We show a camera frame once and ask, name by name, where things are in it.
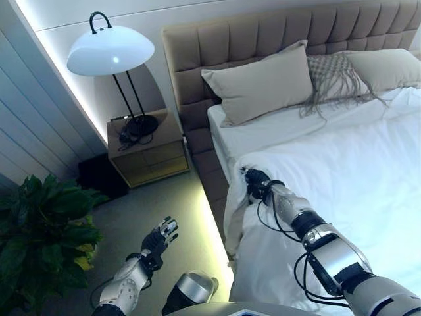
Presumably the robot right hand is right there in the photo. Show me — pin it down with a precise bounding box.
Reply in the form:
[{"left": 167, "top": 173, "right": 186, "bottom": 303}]
[{"left": 241, "top": 167, "right": 274, "bottom": 201}]

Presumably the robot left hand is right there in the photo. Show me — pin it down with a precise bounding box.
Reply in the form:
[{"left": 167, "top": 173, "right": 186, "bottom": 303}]
[{"left": 141, "top": 215, "right": 179, "bottom": 261}]

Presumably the white duvet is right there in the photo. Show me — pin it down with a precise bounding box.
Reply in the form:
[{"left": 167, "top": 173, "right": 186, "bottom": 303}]
[{"left": 223, "top": 86, "right": 421, "bottom": 316}]

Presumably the white mattress sheet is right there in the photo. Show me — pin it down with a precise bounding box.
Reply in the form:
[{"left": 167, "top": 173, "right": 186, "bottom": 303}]
[{"left": 207, "top": 95, "right": 395, "bottom": 172}]

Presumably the robot left leg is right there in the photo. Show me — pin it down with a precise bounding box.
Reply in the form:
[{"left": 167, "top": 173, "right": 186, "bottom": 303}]
[{"left": 162, "top": 270, "right": 220, "bottom": 316}]

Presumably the wooden nightstand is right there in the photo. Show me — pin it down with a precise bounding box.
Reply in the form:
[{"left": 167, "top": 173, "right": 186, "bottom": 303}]
[{"left": 107, "top": 109, "right": 192, "bottom": 189}]

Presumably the beige pillow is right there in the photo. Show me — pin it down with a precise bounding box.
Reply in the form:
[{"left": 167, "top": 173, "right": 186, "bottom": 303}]
[
  {"left": 201, "top": 39, "right": 314, "bottom": 128},
  {"left": 345, "top": 48, "right": 421, "bottom": 93}
]

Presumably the green potted plant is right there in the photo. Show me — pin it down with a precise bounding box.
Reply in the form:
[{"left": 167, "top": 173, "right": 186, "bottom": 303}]
[{"left": 0, "top": 173, "right": 110, "bottom": 316}]

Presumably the fringed macrame cushion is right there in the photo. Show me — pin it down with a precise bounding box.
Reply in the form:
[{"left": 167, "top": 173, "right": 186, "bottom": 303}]
[{"left": 299, "top": 52, "right": 392, "bottom": 119}]

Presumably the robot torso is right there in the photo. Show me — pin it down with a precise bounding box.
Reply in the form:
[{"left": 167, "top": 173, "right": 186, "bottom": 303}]
[{"left": 226, "top": 296, "right": 349, "bottom": 316}]

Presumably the white dome table lamp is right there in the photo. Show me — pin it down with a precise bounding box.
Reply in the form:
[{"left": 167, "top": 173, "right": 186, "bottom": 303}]
[{"left": 66, "top": 11, "right": 158, "bottom": 136}]

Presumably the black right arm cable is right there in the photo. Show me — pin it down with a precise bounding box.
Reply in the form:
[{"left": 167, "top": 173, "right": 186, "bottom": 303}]
[{"left": 256, "top": 189, "right": 348, "bottom": 309}]

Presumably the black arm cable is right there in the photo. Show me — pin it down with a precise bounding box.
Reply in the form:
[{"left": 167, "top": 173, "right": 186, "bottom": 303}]
[
  {"left": 256, "top": 189, "right": 348, "bottom": 309},
  {"left": 90, "top": 278, "right": 114, "bottom": 299}
]

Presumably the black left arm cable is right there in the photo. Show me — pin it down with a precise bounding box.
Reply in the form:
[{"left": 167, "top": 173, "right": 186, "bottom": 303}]
[{"left": 90, "top": 278, "right": 114, "bottom": 299}]

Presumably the black lamp cable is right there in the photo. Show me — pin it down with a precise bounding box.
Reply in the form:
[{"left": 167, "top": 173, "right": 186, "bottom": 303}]
[{"left": 117, "top": 115, "right": 155, "bottom": 153}]

